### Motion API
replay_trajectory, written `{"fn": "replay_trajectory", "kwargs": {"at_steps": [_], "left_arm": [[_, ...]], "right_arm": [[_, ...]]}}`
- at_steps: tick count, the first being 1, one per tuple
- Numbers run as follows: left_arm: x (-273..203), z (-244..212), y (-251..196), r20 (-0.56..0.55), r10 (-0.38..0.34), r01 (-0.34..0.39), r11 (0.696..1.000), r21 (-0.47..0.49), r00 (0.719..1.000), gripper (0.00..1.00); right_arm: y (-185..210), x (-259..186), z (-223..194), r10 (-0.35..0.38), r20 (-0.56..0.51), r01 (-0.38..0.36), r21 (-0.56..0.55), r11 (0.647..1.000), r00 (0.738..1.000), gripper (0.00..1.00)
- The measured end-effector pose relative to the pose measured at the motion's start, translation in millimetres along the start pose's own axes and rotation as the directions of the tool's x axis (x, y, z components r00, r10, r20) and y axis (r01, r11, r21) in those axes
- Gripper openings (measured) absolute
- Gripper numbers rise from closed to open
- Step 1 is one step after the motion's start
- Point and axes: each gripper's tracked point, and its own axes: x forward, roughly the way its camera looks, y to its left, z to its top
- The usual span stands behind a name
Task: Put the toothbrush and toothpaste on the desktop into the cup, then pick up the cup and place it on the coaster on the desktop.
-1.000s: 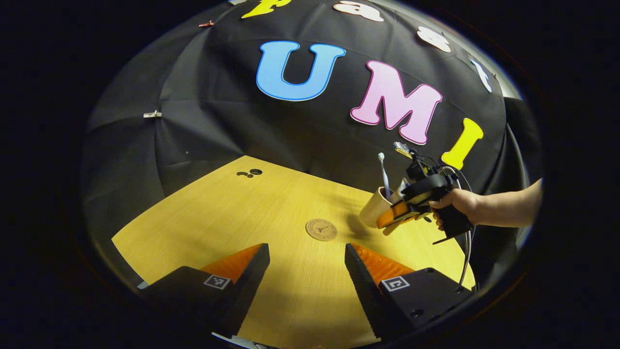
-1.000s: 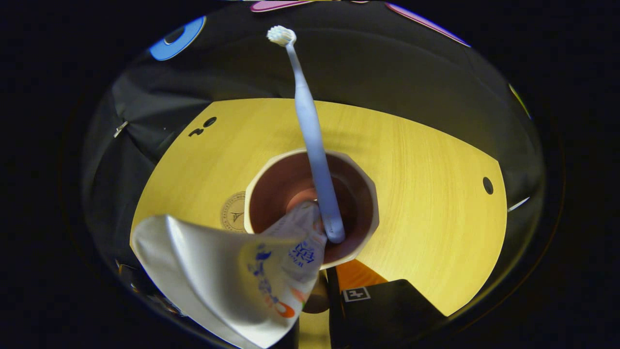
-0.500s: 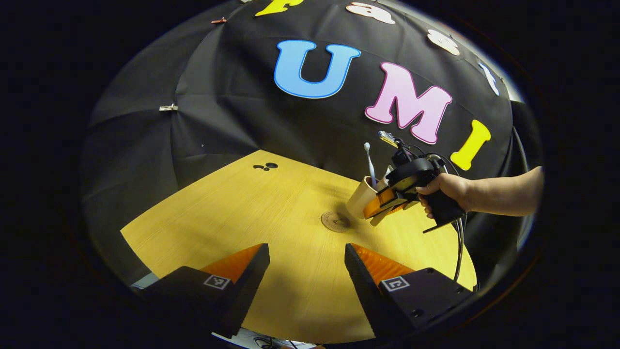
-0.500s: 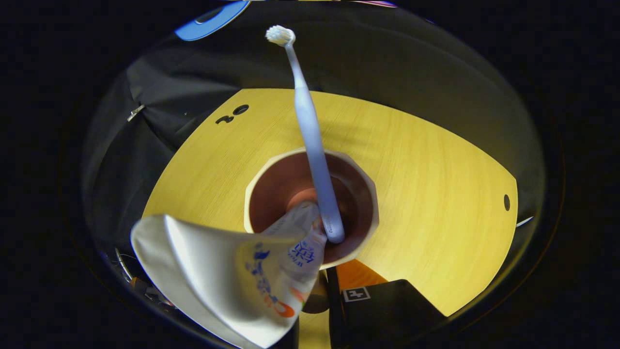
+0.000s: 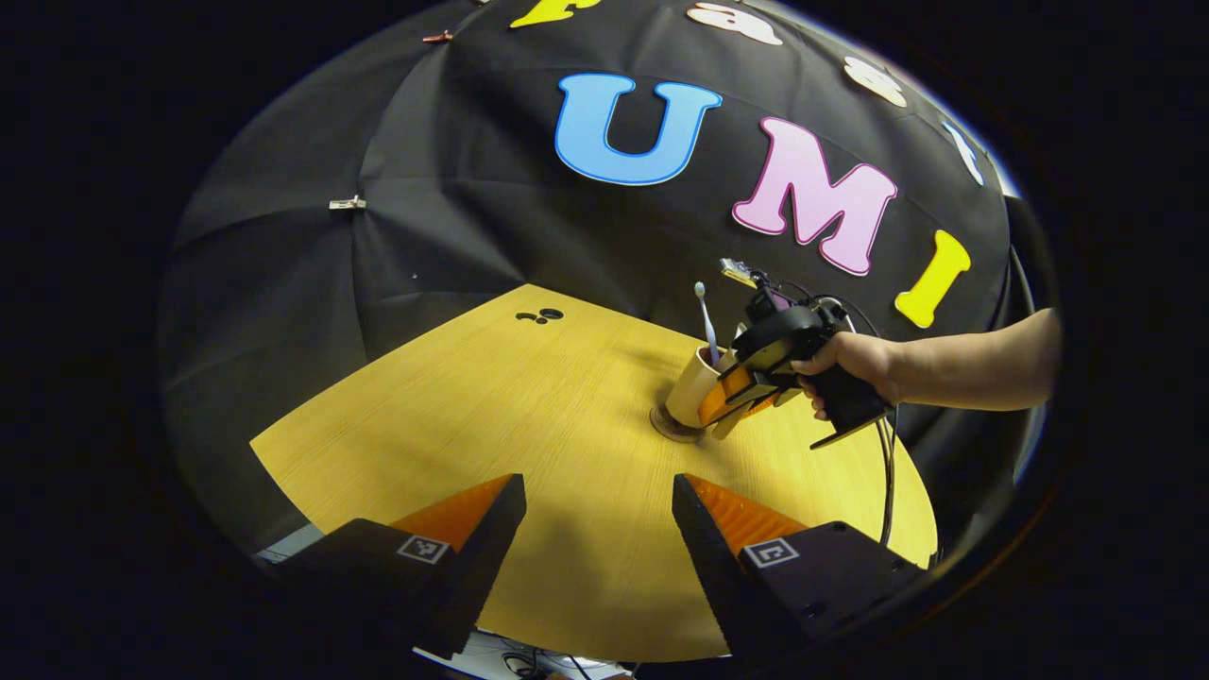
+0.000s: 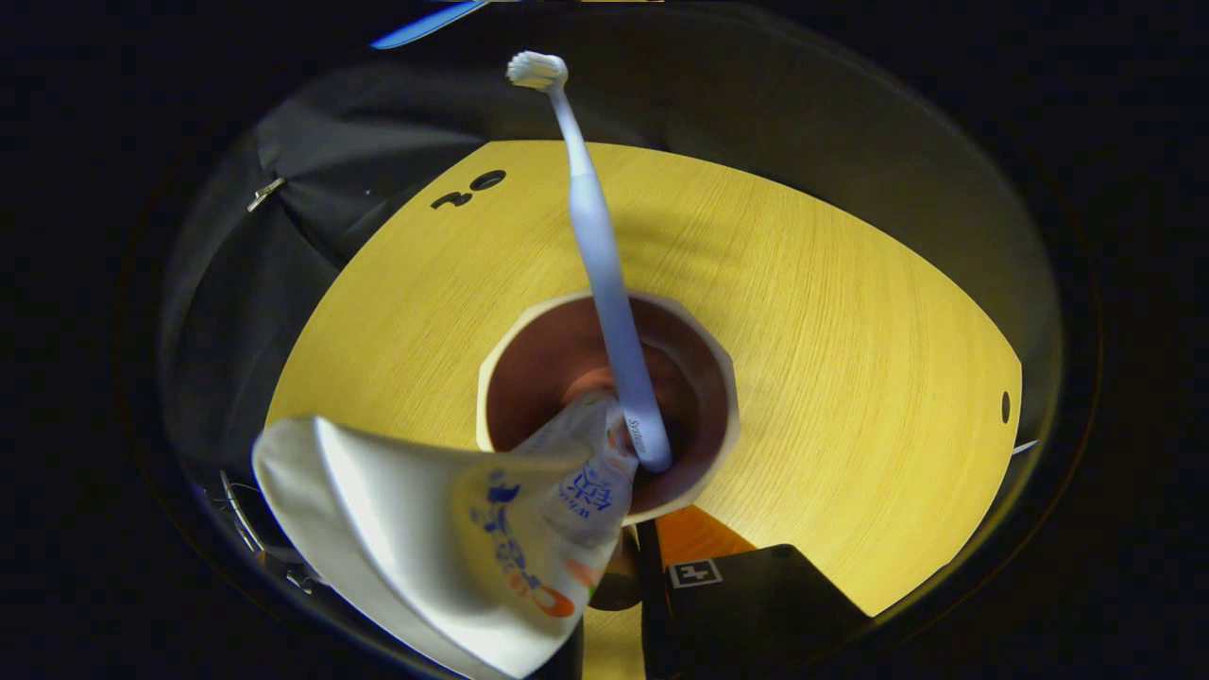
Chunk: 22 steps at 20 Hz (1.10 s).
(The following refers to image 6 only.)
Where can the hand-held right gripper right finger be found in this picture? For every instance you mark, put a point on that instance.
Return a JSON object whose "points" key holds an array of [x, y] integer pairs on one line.
{"points": [[746, 604]]}

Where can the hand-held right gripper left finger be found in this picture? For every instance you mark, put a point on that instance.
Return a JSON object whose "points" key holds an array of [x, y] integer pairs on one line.
{"points": [[572, 656]]}

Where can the white toothpaste tube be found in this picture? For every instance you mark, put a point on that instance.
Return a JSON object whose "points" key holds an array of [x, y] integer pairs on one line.
{"points": [[406, 529]]}

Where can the beige cup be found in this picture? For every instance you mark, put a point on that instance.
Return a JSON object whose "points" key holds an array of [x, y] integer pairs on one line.
{"points": [[557, 359]]}

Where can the pale blue toothbrush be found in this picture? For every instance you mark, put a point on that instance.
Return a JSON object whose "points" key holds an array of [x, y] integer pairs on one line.
{"points": [[604, 283]]}

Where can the small white object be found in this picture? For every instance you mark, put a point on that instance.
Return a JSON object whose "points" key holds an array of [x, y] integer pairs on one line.
{"points": [[1025, 447]]}

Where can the small silver clip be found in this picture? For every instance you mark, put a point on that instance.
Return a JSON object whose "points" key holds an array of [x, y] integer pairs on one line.
{"points": [[265, 194]]}

